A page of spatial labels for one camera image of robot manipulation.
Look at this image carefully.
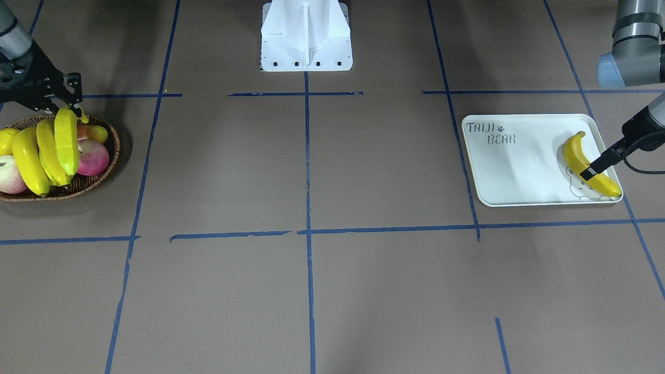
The yellow banana basket back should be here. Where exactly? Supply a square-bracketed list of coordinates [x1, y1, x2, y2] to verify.
[12, 126, 50, 198]

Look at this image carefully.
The yellow banana basket front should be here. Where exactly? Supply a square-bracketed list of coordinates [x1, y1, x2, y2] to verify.
[54, 106, 88, 176]

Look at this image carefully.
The brown wicker basket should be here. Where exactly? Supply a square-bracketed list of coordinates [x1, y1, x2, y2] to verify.
[0, 114, 121, 203]

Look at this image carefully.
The pale peach apple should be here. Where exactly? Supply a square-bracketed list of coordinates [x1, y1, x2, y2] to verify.
[1, 155, 28, 194]

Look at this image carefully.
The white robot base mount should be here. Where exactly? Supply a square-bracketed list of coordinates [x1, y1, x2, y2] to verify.
[260, 1, 353, 72]

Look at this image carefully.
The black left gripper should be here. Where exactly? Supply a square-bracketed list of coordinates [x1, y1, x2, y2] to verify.
[579, 106, 664, 181]

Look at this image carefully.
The pink apple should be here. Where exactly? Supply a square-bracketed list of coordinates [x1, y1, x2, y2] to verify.
[76, 139, 110, 177]

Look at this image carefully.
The white bear plate tray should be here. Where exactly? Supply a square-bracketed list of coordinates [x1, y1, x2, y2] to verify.
[461, 114, 623, 207]

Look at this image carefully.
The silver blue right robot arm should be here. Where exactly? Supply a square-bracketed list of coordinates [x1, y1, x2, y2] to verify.
[1, 2, 83, 118]

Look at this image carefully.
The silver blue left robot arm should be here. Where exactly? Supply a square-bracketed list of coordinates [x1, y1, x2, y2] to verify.
[580, 1, 664, 181]

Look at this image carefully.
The yellow banana basket middle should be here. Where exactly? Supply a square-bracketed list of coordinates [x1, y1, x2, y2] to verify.
[36, 118, 72, 186]

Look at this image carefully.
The yellow banana basket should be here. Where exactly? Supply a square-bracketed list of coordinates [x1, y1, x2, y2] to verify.
[12, 126, 50, 198]
[36, 118, 72, 186]
[54, 106, 88, 176]

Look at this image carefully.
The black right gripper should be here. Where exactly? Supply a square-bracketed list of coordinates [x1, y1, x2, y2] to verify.
[1, 44, 83, 115]

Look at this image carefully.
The yellow red mango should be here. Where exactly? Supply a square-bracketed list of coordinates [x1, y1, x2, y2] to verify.
[77, 125, 109, 145]

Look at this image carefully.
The yellow lemon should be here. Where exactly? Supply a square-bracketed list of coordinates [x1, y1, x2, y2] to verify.
[0, 128, 21, 156]

